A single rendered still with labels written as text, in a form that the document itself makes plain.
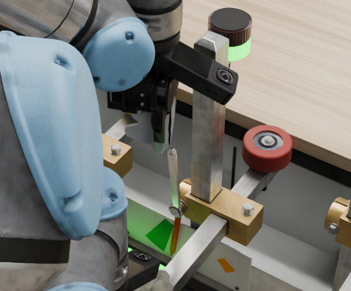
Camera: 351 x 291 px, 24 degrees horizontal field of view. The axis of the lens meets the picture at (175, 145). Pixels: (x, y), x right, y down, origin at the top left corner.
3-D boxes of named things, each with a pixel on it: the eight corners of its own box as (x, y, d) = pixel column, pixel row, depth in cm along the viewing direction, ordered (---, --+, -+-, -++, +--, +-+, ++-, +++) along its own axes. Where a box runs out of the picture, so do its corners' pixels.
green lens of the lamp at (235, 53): (236, 66, 114) (236, 53, 113) (198, 51, 117) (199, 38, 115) (257, 44, 118) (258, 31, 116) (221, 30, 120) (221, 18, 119)
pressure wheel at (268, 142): (272, 212, 138) (278, 162, 130) (230, 193, 141) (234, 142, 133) (295, 183, 143) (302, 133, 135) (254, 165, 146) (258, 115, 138)
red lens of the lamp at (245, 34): (236, 51, 113) (238, 37, 111) (199, 37, 115) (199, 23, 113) (258, 29, 116) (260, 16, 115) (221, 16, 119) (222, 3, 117)
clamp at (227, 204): (246, 247, 129) (247, 226, 126) (173, 212, 135) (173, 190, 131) (264, 224, 133) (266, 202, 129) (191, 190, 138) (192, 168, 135)
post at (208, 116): (206, 278, 142) (216, 47, 109) (189, 268, 143) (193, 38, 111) (217, 264, 144) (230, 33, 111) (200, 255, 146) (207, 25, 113)
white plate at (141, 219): (246, 298, 137) (250, 259, 130) (118, 232, 148) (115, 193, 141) (248, 296, 137) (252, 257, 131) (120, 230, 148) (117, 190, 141)
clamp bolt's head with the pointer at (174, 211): (172, 266, 141) (182, 211, 130) (159, 258, 142) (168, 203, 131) (178, 258, 142) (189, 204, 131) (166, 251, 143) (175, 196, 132)
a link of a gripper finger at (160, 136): (157, 125, 115) (157, 76, 109) (170, 127, 115) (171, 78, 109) (148, 148, 112) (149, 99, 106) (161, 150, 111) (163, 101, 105)
